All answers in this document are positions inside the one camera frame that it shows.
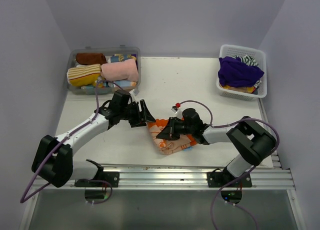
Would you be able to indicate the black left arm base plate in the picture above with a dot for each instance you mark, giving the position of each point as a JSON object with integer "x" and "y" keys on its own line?
{"x": 103, "y": 179}

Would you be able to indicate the pink terry towel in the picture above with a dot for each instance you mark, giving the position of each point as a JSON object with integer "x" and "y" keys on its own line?
{"x": 126, "y": 70}

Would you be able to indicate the white plastic laundry basket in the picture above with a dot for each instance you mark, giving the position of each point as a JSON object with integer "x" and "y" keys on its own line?
{"x": 259, "y": 90}

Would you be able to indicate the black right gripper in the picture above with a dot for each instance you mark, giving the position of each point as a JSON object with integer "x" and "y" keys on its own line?
{"x": 169, "y": 132}

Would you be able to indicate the clear plastic storage bin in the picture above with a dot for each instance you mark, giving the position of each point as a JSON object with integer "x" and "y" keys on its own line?
{"x": 108, "y": 52}

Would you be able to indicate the purple towel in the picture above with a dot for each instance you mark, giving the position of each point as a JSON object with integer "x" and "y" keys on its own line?
{"x": 234, "y": 73}

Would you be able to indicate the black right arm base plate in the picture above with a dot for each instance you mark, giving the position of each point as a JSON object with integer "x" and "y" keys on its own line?
{"x": 219, "y": 178}

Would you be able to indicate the orange white towel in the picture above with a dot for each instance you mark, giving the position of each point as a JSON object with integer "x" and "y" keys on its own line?
{"x": 168, "y": 147}

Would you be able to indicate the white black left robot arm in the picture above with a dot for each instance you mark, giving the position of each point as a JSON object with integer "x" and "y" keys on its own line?
{"x": 54, "y": 161}

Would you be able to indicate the light blue orange rolled towel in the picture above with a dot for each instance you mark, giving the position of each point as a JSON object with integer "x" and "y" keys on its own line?
{"x": 122, "y": 84}

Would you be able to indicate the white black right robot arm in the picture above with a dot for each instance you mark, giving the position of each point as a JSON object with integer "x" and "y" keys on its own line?
{"x": 250, "y": 139}

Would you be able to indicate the blue yellow patterned rolled towel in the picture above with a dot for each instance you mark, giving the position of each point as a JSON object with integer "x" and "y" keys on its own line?
{"x": 121, "y": 57}

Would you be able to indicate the yellow striped rolled towel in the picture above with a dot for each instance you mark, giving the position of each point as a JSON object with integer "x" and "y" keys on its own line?
{"x": 85, "y": 75}

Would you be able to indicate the aluminium table edge rail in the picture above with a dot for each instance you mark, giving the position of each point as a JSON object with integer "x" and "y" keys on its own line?
{"x": 193, "y": 178}

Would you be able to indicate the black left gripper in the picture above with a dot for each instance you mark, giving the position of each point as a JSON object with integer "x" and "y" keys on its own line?
{"x": 138, "y": 121}

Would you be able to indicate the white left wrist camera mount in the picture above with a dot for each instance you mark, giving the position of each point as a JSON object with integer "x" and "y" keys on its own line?
{"x": 134, "y": 93}

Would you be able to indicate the black white striped towel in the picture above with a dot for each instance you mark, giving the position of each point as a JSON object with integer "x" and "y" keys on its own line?
{"x": 248, "y": 60}

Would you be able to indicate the brown rolled towel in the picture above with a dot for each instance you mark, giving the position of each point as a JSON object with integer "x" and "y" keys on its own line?
{"x": 90, "y": 58}

